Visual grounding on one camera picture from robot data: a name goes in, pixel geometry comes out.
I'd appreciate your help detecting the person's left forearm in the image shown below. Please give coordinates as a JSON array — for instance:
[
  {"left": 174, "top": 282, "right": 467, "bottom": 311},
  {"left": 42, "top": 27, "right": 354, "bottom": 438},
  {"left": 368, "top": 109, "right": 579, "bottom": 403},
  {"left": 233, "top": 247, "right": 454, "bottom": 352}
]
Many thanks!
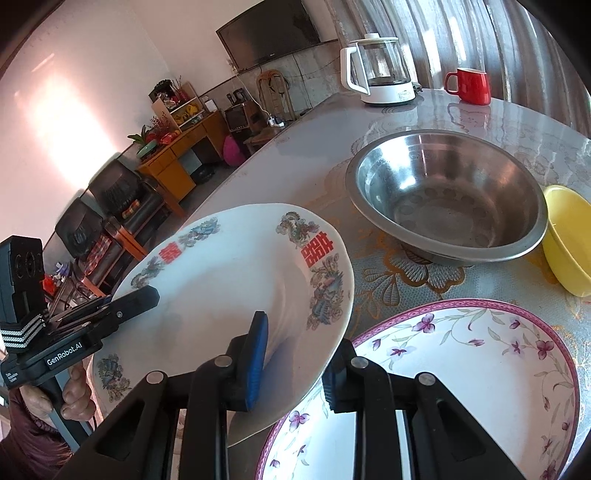
[{"left": 0, "top": 388, "right": 75, "bottom": 480}]

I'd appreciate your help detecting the floral lace tablecloth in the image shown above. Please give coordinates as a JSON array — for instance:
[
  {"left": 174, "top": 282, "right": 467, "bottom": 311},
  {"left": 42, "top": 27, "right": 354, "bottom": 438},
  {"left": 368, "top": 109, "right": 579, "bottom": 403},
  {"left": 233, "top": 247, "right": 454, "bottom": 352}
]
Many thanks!
[{"left": 277, "top": 88, "right": 591, "bottom": 416}]

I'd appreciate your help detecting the orange wooden desk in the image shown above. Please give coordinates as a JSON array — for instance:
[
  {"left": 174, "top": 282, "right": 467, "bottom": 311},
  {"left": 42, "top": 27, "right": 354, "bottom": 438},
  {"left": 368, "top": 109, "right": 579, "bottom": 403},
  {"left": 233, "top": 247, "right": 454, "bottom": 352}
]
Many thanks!
[{"left": 137, "top": 111, "right": 227, "bottom": 217}]

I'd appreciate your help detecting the wide beige curtain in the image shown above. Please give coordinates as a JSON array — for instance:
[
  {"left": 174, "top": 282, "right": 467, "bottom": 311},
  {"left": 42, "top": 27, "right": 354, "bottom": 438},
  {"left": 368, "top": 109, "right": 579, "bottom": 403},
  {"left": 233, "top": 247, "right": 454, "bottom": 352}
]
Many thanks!
[{"left": 332, "top": 0, "right": 591, "bottom": 134}]

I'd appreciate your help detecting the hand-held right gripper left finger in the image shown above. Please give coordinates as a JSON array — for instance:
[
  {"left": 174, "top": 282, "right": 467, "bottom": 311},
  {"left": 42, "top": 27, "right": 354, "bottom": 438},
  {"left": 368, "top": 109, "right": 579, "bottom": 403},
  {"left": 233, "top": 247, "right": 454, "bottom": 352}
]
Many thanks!
[{"left": 55, "top": 311, "right": 269, "bottom": 480}]

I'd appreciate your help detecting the yellow bowl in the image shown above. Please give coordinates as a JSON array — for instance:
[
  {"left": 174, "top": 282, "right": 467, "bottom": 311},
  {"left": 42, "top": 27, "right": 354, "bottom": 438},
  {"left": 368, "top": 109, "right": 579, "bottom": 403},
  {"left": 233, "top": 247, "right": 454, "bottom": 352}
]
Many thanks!
[{"left": 541, "top": 185, "right": 591, "bottom": 297}]

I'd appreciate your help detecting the red mug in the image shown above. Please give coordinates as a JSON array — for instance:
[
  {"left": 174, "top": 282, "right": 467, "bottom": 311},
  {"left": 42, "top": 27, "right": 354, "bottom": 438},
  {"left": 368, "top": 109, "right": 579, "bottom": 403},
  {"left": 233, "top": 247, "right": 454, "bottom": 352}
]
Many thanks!
[{"left": 444, "top": 67, "right": 491, "bottom": 106}]

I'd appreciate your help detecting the black flat television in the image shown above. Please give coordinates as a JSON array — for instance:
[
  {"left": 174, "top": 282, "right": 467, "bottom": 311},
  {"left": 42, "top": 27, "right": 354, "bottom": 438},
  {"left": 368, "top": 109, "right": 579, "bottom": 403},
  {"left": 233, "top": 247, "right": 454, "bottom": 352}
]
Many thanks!
[{"left": 216, "top": 0, "right": 321, "bottom": 72}]

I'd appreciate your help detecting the black armchair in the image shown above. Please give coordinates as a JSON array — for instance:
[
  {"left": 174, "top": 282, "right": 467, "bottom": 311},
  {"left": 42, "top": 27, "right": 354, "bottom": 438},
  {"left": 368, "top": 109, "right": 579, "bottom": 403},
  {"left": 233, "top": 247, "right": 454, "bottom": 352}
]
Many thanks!
[
  {"left": 54, "top": 200, "right": 139, "bottom": 296},
  {"left": 88, "top": 159, "right": 174, "bottom": 250}
]

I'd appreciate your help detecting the person's left hand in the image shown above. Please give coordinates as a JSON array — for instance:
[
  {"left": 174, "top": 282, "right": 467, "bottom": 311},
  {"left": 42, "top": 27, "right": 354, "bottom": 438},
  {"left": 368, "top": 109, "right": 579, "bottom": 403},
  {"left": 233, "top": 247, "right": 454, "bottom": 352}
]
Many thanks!
[{"left": 60, "top": 364, "right": 97, "bottom": 423}]

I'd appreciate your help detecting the white glass electric kettle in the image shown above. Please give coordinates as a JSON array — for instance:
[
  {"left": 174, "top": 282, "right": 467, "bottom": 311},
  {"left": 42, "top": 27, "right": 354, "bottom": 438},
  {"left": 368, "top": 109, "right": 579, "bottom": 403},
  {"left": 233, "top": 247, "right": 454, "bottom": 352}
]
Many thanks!
[{"left": 340, "top": 33, "right": 416, "bottom": 106}]

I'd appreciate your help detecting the white dragon print plate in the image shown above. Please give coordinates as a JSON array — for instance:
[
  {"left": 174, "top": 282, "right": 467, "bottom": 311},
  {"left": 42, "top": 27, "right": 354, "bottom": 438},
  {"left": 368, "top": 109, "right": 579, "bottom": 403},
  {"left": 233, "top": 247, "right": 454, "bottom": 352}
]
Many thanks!
[{"left": 91, "top": 203, "right": 356, "bottom": 448}]

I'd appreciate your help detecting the pink rimmed floral plate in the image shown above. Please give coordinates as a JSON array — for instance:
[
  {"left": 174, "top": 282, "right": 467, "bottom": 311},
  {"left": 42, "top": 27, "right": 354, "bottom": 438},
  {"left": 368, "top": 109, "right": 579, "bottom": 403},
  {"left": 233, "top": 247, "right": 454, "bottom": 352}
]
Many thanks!
[{"left": 256, "top": 298, "right": 580, "bottom": 480}]

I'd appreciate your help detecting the wooden display shelf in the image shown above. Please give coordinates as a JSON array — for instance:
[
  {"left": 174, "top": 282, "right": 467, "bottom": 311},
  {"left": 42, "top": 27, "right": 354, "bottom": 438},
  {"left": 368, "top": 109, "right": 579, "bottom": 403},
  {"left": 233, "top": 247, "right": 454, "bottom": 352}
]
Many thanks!
[{"left": 148, "top": 79, "right": 206, "bottom": 129}]

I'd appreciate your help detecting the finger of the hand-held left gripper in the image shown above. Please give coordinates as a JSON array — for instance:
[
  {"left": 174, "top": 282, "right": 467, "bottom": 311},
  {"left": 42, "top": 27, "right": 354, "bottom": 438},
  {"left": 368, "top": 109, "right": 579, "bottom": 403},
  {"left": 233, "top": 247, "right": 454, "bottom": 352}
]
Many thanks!
[{"left": 48, "top": 285, "right": 161, "bottom": 342}]

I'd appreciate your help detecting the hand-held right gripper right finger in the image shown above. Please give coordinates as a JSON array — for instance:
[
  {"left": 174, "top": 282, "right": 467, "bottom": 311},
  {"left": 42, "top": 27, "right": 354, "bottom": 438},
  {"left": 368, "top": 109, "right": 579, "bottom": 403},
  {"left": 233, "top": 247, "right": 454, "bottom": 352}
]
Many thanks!
[{"left": 322, "top": 339, "right": 532, "bottom": 480}]

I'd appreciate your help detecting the stainless steel bowl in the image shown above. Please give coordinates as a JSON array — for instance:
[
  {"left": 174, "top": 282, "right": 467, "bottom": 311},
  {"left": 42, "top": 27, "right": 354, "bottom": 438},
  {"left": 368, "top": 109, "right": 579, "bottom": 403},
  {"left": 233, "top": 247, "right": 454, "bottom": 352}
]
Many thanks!
[{"left": 345, "top": 130, "right": 550, "bottom": 266}]

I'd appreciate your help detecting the wooden chair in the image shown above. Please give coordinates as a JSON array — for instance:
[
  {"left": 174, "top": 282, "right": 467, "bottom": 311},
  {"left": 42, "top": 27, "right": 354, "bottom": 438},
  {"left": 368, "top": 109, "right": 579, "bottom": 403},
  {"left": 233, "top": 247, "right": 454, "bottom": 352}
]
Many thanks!
[{"left": 243, "top": 69, "right": 296, "bottom": 155}]

